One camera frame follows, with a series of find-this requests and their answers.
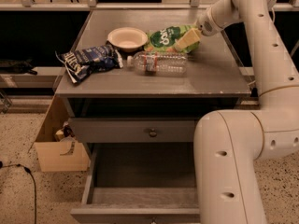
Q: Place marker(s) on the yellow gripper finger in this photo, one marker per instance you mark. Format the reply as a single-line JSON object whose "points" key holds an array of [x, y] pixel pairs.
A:
{"points": [[189, 41]]}

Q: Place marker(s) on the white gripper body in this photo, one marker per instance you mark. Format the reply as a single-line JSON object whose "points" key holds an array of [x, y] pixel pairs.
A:
{"points": [[206, 25]]}

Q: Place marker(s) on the green rice chip bag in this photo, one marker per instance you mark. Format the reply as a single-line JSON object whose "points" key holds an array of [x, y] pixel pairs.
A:
{"points": [[164, 40]]}

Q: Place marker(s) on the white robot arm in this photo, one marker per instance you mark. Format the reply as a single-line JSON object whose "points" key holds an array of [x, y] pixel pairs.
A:
{"points": [[228, 142]]}

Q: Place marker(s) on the grey wooden drawer cabinet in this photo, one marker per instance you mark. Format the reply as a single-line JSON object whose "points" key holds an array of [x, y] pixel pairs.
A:
{"points": [[212, 81]]}

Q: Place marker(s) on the blue chip bag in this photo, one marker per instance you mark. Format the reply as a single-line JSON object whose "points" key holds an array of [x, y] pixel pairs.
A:
{"points": [[80, 64]]}

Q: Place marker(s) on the closed grey top drawer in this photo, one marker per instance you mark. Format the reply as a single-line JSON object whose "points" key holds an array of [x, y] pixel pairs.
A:
{"points": [[94, 130]]}

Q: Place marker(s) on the open grey middle drawer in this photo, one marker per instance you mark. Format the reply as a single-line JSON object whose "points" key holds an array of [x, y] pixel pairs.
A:
{"points": [[149, 183]]}

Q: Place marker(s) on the clear plastic water bottle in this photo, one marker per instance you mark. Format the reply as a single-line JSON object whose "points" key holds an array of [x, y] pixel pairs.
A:
{"points": [[163, 64]]}

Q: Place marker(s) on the white paper bowl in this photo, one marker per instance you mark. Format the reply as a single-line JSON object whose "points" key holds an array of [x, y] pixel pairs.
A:
{"points": [[127, 39]]}

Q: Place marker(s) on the cardboard box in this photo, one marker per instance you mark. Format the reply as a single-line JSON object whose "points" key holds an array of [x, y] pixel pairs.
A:
{"points": [[58, 151]]}

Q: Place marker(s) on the black object on ledge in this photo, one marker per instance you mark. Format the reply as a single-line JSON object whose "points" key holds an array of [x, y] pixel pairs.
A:
{"points": [[17, 67]]}

